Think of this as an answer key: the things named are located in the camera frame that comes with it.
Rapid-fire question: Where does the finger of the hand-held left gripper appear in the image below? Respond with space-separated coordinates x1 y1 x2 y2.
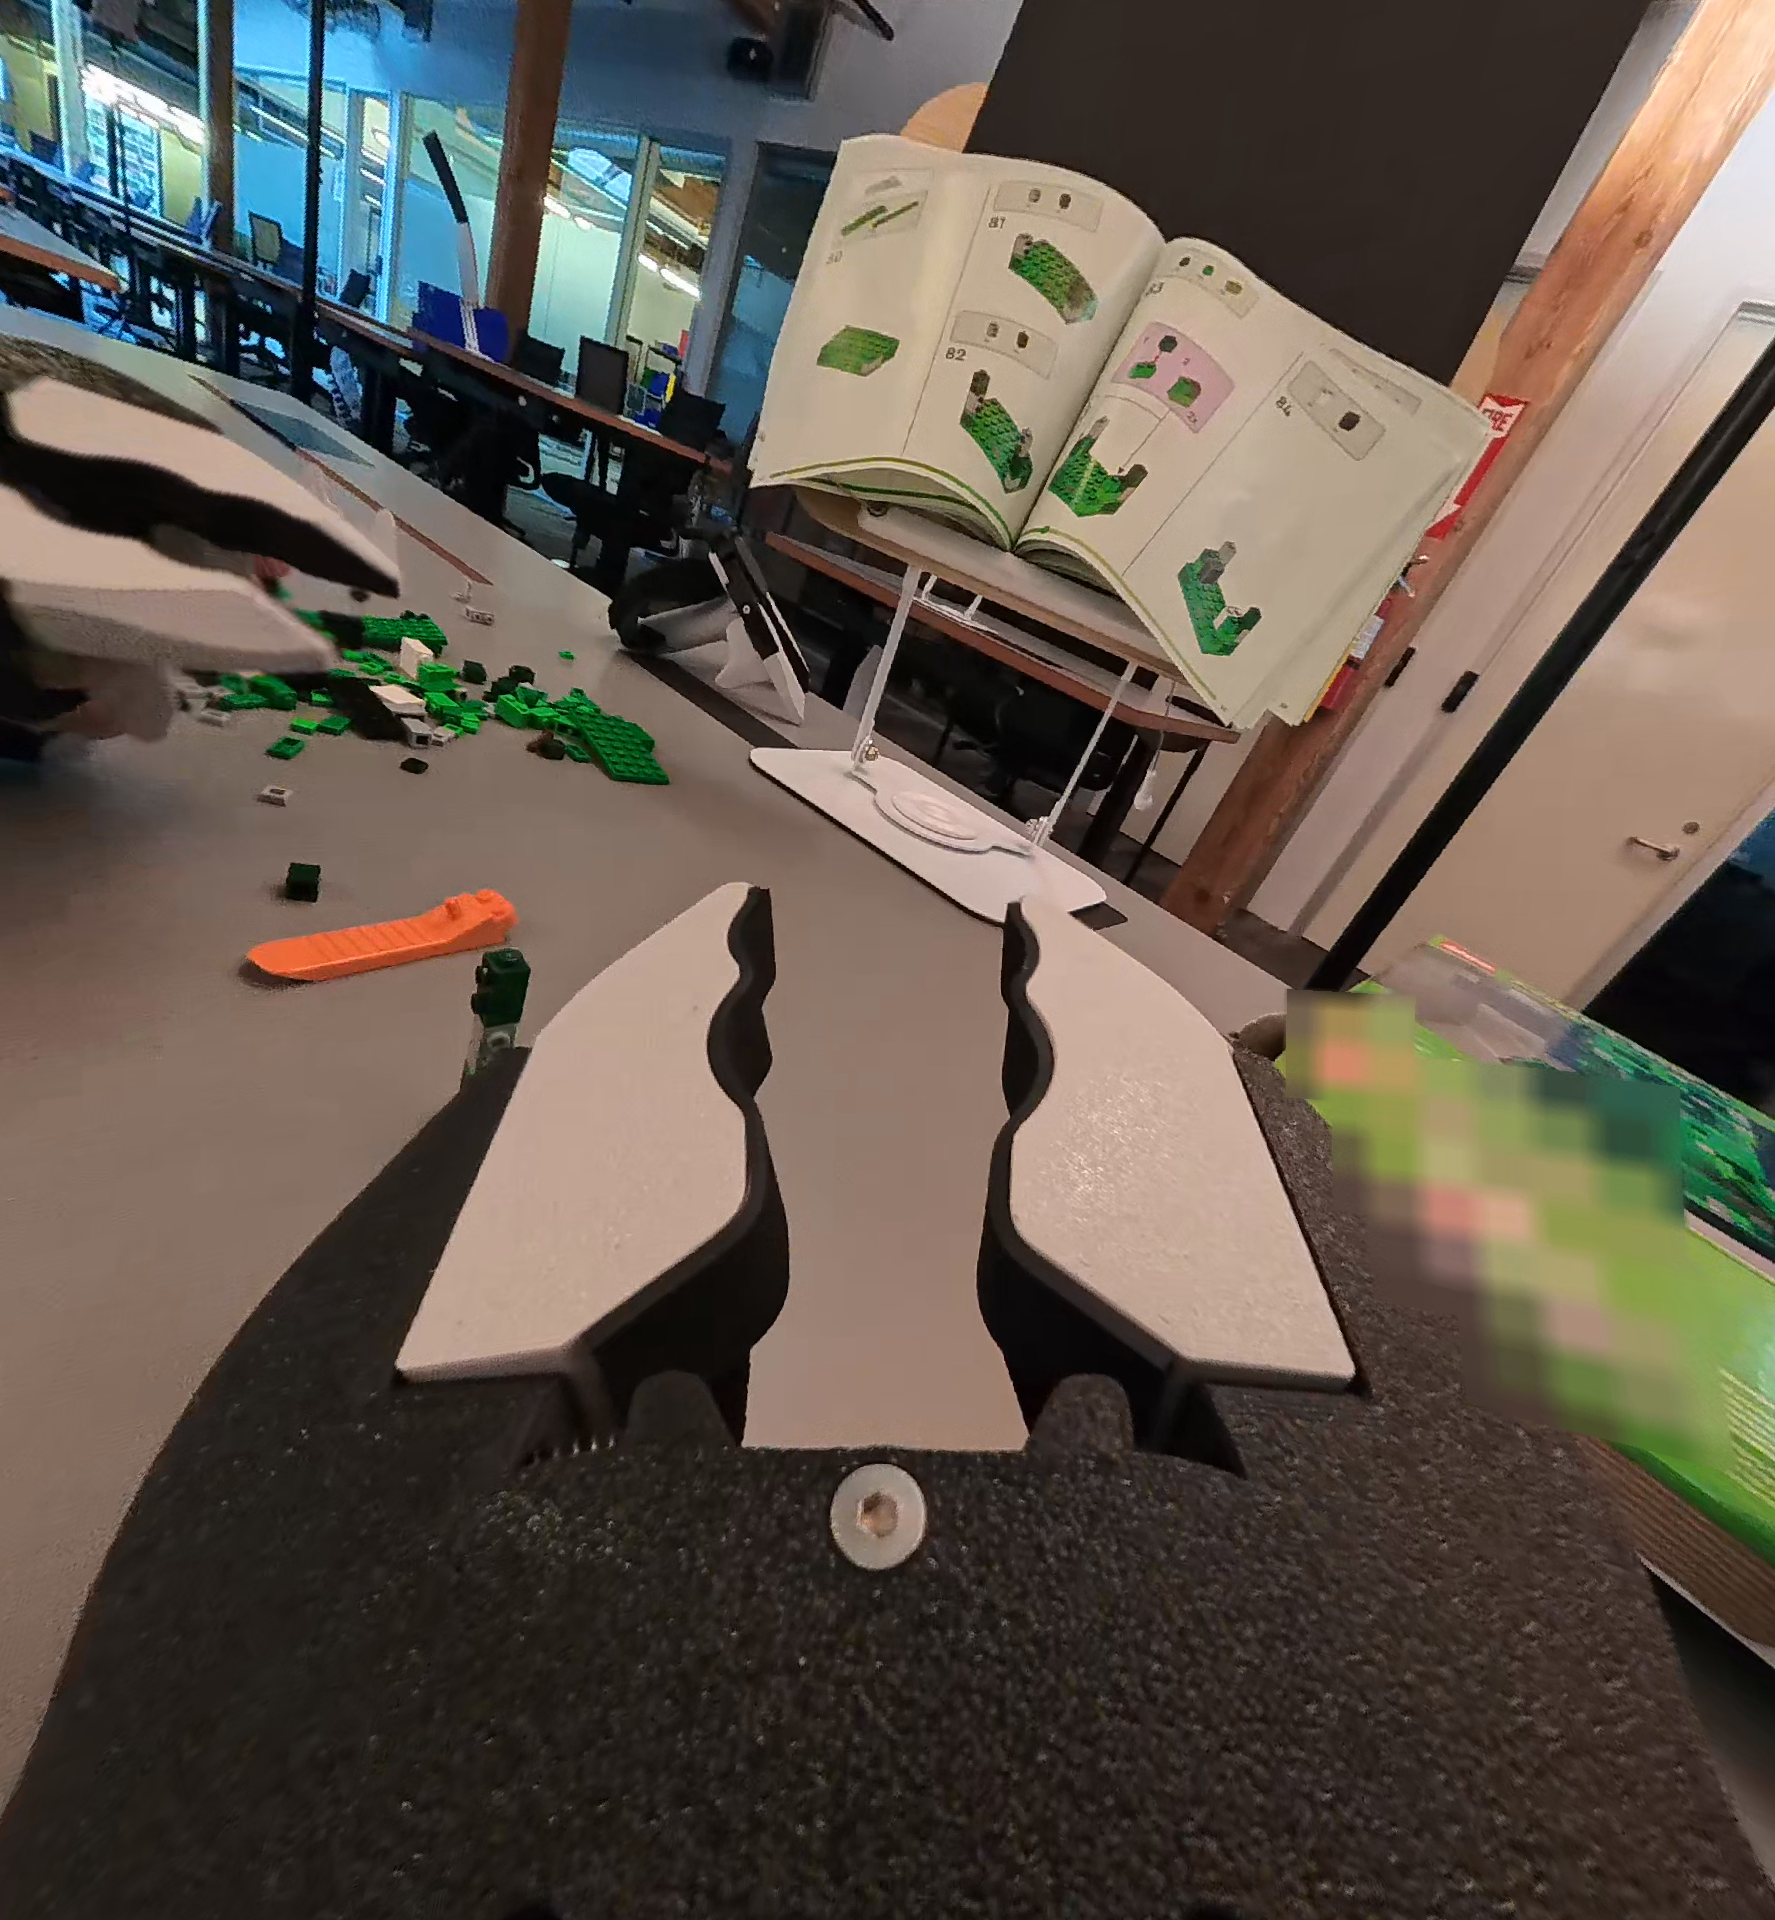
0 369 405 601
0 472 342 674

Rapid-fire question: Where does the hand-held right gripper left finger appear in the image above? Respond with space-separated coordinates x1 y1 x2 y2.
395 883 795 1433

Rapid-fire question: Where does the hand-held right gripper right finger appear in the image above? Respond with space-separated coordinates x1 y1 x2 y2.
979 896 1354 1443

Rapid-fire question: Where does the green lego assembly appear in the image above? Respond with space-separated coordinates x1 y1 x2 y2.
460 949 534 1082

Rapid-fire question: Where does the pile of green lego pieces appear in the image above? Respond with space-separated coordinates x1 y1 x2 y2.
200 560 668 788

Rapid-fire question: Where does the green lego set box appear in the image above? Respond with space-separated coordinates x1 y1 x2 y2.
1280 935 1775 1725

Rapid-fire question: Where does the lego instruction booklet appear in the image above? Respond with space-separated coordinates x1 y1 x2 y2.
749 130 1493 734

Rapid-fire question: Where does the row of background desks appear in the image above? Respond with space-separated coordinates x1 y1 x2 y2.
0 154 746 598

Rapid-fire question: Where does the orange brick separator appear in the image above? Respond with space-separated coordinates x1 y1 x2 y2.
240 887 516 988

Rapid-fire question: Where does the white clear book stand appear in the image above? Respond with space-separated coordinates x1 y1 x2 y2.
749 501 1250 927

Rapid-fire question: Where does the wooden pillar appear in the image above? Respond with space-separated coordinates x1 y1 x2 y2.
1160 0 1775 935
484 0 575 346

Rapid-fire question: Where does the black white headset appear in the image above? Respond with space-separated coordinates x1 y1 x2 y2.
607 587 746 674

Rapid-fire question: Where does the white folding stand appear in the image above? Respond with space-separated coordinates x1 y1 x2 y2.
706 537 819 728

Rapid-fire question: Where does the brown-edged desk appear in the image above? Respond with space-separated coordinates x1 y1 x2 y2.
767 526 1248 750

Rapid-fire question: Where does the white door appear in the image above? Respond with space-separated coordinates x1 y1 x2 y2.
1314 299 1775 1009

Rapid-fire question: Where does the black pole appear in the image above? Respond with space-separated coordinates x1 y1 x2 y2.
1321 258 1775 996

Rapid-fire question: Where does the red white sign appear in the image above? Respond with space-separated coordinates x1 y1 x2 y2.
1423 394 1526 543

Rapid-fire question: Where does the black board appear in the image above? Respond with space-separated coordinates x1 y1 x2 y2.
962 0 1654 395

